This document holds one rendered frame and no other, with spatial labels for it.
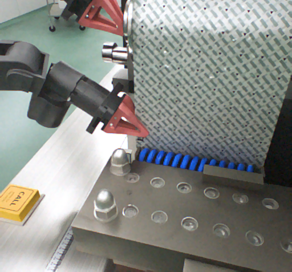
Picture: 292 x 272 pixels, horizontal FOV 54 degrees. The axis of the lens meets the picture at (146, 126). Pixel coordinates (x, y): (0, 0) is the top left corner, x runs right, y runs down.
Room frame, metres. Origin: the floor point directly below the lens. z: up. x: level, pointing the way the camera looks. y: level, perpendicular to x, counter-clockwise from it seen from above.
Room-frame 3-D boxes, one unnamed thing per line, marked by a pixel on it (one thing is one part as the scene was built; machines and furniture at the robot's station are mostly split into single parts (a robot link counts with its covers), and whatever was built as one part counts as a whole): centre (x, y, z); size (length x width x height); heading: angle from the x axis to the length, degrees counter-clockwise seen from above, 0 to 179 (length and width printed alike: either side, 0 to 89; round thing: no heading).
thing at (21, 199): (0.41, 0.27, 0.91); 0.07 x 0.07 x 0.02; 75
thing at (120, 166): (0.38, 0.05, 1.05); 0.04 x 0.04 x 0.04
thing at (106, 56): (0.55, 0.07, 1.18); 0.04 x 0.02 x 0.04; 165
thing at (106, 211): (0.28, 0.06, 1.05); 0.04 x 0.04 x 0.04
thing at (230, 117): (0.41, -0.09, 1.11); 0.23 x 0.01 x 0.18; 75
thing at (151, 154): (0.39, -0.09, 1.03); 0.21 x 0.04 x 0.03; 75
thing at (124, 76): (0.55, 0.04, 1.05); 0.06 x 0.05 x 0.31; 75
